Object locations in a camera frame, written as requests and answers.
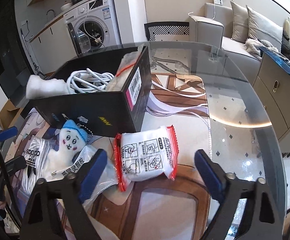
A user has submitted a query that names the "clear printed plastic bag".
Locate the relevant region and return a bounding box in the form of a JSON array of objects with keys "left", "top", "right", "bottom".
[{"left": 44, "top": 145, "right": 118, "bottom": 210}]

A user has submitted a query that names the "white blue plush toy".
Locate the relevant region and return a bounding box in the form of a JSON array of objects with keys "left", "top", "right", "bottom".
[{"left": 44, "top": 120, "right": 88, "bottom": 174}]

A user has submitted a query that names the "red white snack packet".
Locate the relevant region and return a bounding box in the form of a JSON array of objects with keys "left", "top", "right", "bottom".
[{"left": 114, "top": 126, "right": 179, "bottom": 192}]

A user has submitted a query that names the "bagged white cable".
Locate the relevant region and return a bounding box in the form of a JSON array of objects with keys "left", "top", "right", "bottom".
[{"left": 106, "top": 43, "right": 146, "bottom": 92}]

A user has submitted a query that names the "grey cable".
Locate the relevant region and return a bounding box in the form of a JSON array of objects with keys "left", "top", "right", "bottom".
[{"left": 66, "top": 68, "right": 115, "bottom": 94}]

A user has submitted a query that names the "white foam piece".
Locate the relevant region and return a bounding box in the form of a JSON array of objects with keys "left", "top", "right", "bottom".
[{"left": 25, "top": 75, "right": 75, "bottom": 100}]

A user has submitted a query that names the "brown cardboard box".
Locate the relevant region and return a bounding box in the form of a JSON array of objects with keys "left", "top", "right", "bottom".
[{"left": 0, "top": 100, "right": 23, "bottom": 130}]

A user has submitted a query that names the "black cardboard box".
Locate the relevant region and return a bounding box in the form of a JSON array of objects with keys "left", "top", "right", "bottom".
[{"left": 27, "top": 44, "right": 152, "bottom": 137}]

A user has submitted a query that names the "floor mop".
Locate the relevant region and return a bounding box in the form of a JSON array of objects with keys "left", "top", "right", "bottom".
[{"left": 20, "top": 29, "right": 46, "bottom": 79}]

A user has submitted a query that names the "beige drawer cabinet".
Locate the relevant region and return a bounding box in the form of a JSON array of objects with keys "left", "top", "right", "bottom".
[{"left": 253, "top": 53, "right": 290, "bottom": 153}]

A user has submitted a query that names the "beige sofa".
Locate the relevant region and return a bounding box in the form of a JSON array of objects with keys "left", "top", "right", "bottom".
[{"left": 188, "top": 2, "right": 290, "bottom": 84}]

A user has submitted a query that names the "white washing machine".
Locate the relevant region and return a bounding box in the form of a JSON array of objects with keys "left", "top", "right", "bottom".
[{"left": 63, "top": 0, "right": 121, "bottom": 55}]

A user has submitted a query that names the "blue tray on cabinet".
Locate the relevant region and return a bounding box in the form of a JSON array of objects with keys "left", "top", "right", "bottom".
[{"left": 260, "top": 47, "right": 290, "bottom": 75}]

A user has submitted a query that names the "white bowl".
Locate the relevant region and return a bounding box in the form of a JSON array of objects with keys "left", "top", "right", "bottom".
[{"left": 61, "top": 2, "right": 73, "bottom": 11}]

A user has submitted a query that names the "grey furry cloth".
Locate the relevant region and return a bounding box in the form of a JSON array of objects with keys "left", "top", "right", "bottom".
[{"left": 245, "top": 38, "right": 278, "bottom": 59}]

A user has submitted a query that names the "black patterned chair back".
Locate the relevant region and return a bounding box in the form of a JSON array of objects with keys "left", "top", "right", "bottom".
[{"left": 144, "top": 21, "right": 189, "bottom": 42}]

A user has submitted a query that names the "black jacket on sofa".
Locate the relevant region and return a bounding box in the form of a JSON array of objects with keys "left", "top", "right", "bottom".
[{"left": 281, "top": 30, "right": 290, "bottom": 60}]

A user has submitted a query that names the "beige cushion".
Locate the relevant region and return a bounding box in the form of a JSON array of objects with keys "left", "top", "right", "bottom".
[{"left": 231, "top": 1, "right": 249, "bottom": 43}]

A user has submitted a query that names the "grey cushion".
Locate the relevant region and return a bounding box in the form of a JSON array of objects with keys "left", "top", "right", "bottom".
[{"left": 246, "top": 5, "right": 283, "bottom": 52}]

